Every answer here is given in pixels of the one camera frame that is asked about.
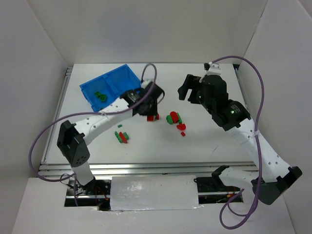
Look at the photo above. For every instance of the green numbered lego brick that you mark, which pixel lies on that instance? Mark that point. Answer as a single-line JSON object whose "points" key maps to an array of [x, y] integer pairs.
{"points": [[126, 135]]}

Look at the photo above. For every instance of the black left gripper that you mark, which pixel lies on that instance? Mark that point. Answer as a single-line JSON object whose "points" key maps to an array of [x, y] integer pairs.
{"points": [[151, 108]]}

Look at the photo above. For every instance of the small green lego brick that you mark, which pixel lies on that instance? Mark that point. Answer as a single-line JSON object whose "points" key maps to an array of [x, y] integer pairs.
{"points": [[97, 94]]}

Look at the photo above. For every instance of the long green lego plate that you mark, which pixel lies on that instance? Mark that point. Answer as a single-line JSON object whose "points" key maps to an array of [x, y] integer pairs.
{"points": [[118, 137]]}

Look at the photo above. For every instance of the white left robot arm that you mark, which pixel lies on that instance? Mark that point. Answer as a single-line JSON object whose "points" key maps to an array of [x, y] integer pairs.
{"points": [[74, 138]]}

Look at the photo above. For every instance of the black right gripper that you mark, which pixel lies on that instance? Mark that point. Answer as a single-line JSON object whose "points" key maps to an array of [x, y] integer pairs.
{"points": [[191, 88]]}

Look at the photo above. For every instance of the green square lego brick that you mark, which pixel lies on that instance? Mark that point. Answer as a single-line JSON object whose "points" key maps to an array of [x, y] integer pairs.
{"points": [[103, 98]]}

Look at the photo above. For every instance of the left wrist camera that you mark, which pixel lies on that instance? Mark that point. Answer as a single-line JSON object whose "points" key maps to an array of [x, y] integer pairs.
{"points": [[153, 89]]}

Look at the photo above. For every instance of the red round lego piece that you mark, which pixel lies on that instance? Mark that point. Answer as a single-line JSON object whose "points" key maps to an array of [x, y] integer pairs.
{"points": [[181, 126]]}

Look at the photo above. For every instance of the red green rounded lego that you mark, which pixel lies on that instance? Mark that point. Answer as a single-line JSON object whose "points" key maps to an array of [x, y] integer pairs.
{"points": [[153, 118]]}

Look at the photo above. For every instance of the large red green lego assembly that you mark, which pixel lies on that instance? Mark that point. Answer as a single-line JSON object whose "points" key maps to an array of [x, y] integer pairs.
{"points": [[173, 118]]}

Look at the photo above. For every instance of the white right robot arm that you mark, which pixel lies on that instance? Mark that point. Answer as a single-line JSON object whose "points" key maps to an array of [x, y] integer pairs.
{"points": [[274, 175]]}

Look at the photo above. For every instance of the red rounded lego brick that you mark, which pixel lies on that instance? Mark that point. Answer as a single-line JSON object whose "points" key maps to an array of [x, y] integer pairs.
{"points": [[123, 137]]}

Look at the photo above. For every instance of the blue plastic divided bin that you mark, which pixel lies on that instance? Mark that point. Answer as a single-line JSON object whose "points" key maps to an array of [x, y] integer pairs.
{"points": [[112, 84]]}

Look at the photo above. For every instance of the silver foil tape sheet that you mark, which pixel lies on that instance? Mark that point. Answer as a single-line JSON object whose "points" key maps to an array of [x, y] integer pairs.
{"points": [[142, 193]]}

